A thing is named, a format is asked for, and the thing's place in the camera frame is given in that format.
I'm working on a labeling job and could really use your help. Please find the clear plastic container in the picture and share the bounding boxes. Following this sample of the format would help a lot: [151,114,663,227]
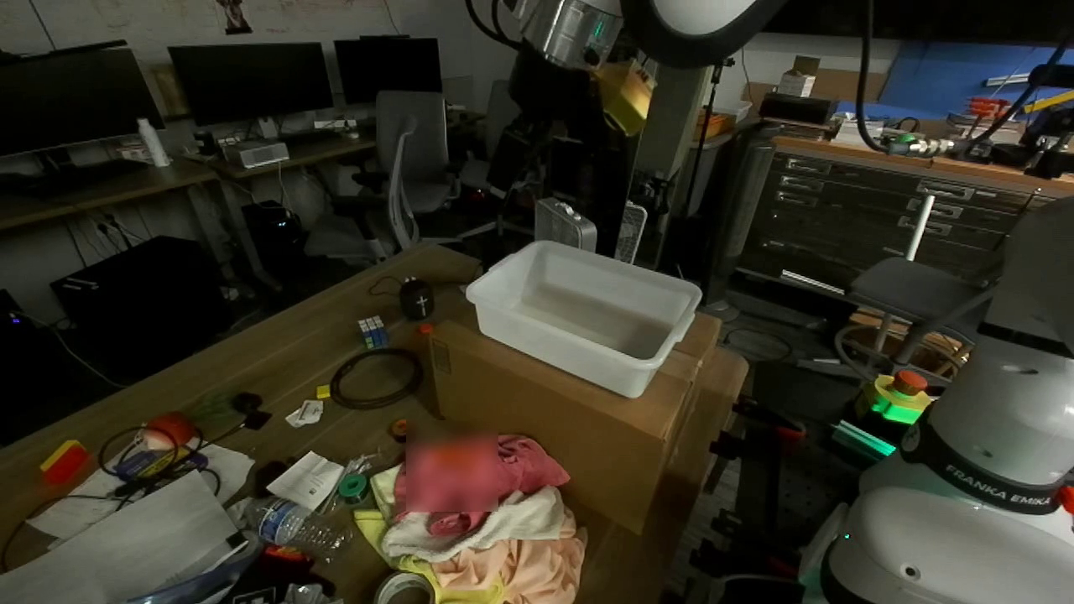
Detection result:
[529,196,605,254]

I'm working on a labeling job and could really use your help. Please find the peach fabric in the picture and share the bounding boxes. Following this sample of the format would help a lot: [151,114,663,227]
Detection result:
[425,521,590,604]

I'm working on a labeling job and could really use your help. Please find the green tape roll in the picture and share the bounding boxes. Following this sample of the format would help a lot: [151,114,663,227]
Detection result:
[333,467,373,506]

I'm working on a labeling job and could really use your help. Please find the white plastic bin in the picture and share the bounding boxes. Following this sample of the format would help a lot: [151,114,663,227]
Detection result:
[464,238,708,404]

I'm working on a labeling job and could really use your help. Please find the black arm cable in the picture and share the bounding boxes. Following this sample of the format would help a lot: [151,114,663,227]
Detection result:
[852,0,1074,159]

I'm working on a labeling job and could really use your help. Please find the clear plastic bottle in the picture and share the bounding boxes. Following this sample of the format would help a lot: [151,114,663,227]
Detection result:
[224,491,352,560]

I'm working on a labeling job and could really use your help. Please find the black tool cabinet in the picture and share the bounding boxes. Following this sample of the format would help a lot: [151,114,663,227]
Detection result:
[736,149,1048,294]

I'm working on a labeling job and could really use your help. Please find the white plastic bottle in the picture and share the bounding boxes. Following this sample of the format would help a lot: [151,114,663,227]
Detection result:
[135,114,174,172]

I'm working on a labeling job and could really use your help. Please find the black computer monitor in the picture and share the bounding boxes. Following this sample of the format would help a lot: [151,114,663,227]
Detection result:
[164,41,337,128]
[0,45,160,159]
[333,33,445,107]

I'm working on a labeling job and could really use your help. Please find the black ring cable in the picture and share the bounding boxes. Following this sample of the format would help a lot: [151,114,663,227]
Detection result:
[327,345,425,414]

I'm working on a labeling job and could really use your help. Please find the red yellow object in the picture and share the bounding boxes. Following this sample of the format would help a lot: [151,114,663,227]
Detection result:
[38,437,92,491]

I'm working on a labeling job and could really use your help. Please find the orange round object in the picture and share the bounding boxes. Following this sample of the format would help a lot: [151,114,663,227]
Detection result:
[146,409,205,453]

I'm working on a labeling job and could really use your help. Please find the long wooden desk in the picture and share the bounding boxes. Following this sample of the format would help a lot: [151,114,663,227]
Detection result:
[0,131,379,234]

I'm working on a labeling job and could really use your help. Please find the white papers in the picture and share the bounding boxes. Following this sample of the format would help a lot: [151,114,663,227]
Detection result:
[0,441,262,604]

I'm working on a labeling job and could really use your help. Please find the small puzzle cube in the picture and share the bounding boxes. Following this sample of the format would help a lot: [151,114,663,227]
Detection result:
[355,311,392,354]

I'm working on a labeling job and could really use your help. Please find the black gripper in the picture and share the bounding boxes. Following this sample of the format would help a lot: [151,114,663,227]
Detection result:
[529,65,615,159]

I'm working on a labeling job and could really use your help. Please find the blue board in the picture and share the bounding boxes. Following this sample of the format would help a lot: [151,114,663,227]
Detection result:
[870,41,1074,128]

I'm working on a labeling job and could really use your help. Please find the white paper note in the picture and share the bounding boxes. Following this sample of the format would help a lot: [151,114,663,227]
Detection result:
[262,446,349,516]

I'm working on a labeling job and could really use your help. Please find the red emergency stop button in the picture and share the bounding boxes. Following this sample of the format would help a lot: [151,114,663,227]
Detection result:
[863,366,938,429]

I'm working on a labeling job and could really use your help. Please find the black computer mouse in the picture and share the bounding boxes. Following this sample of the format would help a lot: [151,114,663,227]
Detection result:
[397,276,436,323]

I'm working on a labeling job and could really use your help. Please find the white office chair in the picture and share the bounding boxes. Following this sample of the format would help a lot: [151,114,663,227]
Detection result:
[373,86,504,258]

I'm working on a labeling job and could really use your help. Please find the grey tape roll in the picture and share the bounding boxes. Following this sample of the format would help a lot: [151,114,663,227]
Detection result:
[373,569,436,604]

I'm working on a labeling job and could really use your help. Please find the large black case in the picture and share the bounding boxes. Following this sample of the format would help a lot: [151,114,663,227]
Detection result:
[48,233,241,387]

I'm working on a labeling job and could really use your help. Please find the grey device box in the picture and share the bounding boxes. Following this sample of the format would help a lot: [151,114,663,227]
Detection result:
[235,137,290,173]

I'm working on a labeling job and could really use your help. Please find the brown cardboard box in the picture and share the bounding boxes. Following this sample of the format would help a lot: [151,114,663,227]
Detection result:
[425,310,750,539]

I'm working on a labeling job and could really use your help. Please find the yellow-green terry cloth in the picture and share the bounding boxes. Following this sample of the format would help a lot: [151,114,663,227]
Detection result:
[352,505,510,604]

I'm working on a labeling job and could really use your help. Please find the white knit towel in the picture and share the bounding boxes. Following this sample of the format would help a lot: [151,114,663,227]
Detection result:
[373,483,581,563]

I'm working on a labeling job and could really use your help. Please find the orange pink patterned fabric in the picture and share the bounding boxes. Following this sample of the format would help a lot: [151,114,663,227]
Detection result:
[405,437,487,474]

